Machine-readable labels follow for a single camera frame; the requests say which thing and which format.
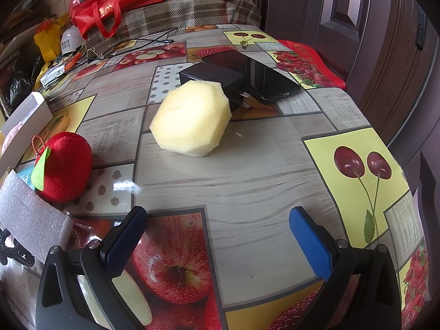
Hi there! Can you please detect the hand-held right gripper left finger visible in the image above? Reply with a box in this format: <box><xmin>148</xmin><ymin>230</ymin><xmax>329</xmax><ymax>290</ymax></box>
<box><xmin>36</xmin><ymin>205</ymin><xmax>148</xmax><ymax>330</ymax></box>

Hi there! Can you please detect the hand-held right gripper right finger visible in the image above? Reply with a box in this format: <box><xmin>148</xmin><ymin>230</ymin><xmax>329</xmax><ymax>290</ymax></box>
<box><xmin>289</xmin><ymin>206</ymin><xmax>403</xmax><ymax>330</ymax></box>

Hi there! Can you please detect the red plush apple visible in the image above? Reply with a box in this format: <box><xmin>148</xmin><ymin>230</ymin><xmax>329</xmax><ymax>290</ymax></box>
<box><xmin>31</xmin><ymin>131</ymin><xmax>93</xmax><ymax>203</ymax></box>

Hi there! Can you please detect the white foam block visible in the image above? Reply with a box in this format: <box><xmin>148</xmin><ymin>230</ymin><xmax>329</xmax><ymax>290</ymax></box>
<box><xmin>0</xmin><ymin>169</ymin><xmax>74</xmax><ymax>255</ymax></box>

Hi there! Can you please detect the yellow sponge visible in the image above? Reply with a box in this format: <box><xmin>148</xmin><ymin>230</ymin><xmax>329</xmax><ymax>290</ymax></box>
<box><xmin>149</xmin><ymin>80</ymin><xmax>232</xmax><ymax>158</ymax></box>

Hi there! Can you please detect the pink soft cloth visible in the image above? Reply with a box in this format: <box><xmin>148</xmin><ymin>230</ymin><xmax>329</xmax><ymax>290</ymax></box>
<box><xmin>0</xmin><ymin>120</ymin><xmax>24</xmax><ymax>155</ymax></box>

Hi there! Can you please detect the black ornate metal stand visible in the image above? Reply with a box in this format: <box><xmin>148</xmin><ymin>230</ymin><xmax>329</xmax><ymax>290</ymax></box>
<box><xmin>0</xmin><ymin>229</ymin><xmax>37</xmax><ymax>267</ymax></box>

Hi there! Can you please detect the white box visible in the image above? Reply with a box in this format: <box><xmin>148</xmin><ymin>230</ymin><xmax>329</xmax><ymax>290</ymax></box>
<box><xmin>0</xmin><ymin>91</ymin><xmax>54</xmax><ymax>145</ymax></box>

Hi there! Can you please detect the black smartphone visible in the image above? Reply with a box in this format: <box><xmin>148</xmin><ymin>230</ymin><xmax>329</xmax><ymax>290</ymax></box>
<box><xmin>202</xmin><ymin>50</ymin><xmax>302</xmax><ymax>104</ymax></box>

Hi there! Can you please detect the black power adapter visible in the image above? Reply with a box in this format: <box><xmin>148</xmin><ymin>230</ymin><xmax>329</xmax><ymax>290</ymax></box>
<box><xmin>179</xmin><ymin>62</ymin><xmax>251</xmax><ymax>112</ymax></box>

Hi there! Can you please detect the black plastic bag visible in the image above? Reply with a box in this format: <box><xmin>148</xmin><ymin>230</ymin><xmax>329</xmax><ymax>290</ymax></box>
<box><xmin>0</xmin><ymin>55</ymin><xmax>35</xmax><ymax>111</ymax></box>

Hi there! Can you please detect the white helmet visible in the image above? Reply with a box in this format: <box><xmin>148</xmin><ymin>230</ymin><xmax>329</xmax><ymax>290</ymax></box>
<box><xmin>60</xmin><ymin>27</ymin><xmax>85</xmax><ymax>56</ymax></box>

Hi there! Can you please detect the yellow plastic bag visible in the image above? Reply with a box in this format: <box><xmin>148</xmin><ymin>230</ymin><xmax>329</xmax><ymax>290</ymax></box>
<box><xmin>34</xmin><ymin>14</ymin><xmax>71</xmax><ymax>62</ymax></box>

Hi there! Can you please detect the dark panel door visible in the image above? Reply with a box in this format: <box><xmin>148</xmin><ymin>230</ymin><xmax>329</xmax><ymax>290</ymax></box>
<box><xmin>251</xmin><ymin>0</ymin><xmax>440</xmax><ymax>214</ymax></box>

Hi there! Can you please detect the plaid sofa cover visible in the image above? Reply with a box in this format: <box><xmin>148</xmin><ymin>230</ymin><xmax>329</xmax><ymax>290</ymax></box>
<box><xmin>86</xmin><ymin>0</ymin><xmax>263</xmax><ymax>47</ymax></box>

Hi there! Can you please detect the brown cardboard box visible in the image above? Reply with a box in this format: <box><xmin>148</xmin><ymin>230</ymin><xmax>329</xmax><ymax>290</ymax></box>
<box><xmin>7</xmin><ymin>0</ymin><xmax>46</xmax><ymax>32</ymax></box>

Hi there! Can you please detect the white wire hanger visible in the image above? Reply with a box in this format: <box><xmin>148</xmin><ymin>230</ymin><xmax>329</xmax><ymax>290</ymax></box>
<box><xmin>82</xmin><ymin>41</ymin><xmax>104</xmax><ymax>61</ymax></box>

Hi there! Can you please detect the thin black cable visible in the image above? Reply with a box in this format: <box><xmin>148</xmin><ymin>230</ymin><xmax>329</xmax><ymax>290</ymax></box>
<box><xmin>103</xmin><ymin>28</ymin><xmax>186</xmax><ymax>57</ymax></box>

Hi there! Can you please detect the red shopping bag with handles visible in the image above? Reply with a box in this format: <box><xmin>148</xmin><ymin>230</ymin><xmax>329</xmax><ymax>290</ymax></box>
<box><xmin>70</xmin><ymin>0</ymin><xmax>162</xmax><ymax>40</ymax></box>

